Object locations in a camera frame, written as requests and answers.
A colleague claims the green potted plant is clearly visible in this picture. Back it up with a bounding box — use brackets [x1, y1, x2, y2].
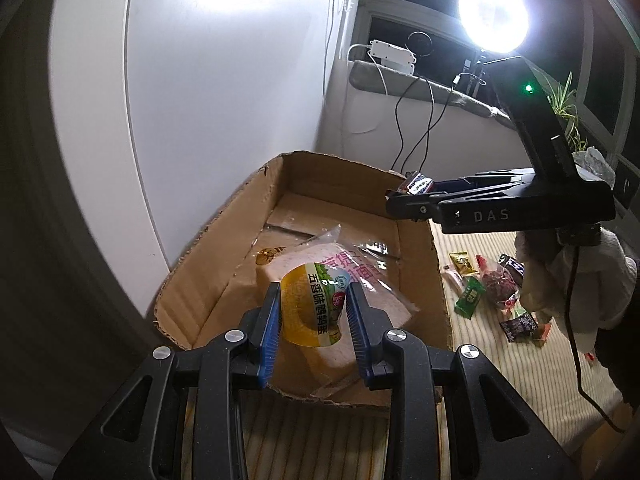
[542, 72, 588, 153]

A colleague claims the clear bag of red dates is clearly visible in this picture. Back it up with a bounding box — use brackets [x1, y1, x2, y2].
[475, 255, 521, 308]

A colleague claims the cardboard box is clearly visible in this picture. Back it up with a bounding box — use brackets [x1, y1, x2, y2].
[152, 150, 453, 413]

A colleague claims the pink white snack packet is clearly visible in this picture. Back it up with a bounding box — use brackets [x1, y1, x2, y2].
[442, 269, 468, 293]

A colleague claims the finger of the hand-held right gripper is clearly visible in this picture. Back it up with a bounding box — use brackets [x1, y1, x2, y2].
[386, 180, 536, 221]
[432, 170, 536, 193]

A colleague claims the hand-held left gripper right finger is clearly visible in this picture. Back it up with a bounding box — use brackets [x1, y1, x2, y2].
[345, 282, 576, 480]

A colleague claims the black packet with white print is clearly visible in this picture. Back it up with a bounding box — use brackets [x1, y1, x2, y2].
[500, 310, 538, 343]

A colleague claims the small dark candy bar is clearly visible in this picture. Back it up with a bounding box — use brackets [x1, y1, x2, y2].
[400, 171, 435, 196]

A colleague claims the white power strip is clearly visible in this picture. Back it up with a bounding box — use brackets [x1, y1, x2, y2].
[368, 40, 417, 73]

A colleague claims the striped bed sheet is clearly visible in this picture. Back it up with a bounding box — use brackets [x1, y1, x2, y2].
[185, 220, 626, 480]

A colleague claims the sliced bread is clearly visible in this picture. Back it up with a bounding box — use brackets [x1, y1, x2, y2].
[250, 227, 423, 401]

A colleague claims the white cable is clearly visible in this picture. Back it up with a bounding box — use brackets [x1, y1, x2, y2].
[340, 44, 390, 133]

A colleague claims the person's right hand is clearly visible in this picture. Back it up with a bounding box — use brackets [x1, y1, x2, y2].
[515, 225, 640, 356]

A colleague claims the yellow green candy packet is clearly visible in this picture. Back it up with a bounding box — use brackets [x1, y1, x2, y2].
[448, 251, 475, 275]

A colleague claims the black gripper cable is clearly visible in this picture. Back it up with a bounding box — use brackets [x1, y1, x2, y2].
[562, 245, 626, 433]

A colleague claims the bright green snack packet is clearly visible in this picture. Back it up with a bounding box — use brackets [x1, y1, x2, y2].
[454, 276, 487, 318]

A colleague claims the crumpled clear plastic bag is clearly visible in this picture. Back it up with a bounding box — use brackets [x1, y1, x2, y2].
[572, 146, 617, 186]

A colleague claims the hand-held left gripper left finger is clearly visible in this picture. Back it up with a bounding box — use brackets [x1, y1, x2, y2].
[52, 282, 281, 480]

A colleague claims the yellow snack packet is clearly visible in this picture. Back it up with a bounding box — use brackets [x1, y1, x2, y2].
[280, 262, 353, 348]

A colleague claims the small black tripod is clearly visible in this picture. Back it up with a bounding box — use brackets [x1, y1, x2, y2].
[452, 52, 488, 96]

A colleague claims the person's right forearm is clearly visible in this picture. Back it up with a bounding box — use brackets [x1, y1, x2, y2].
[595, 305, 640, 401]

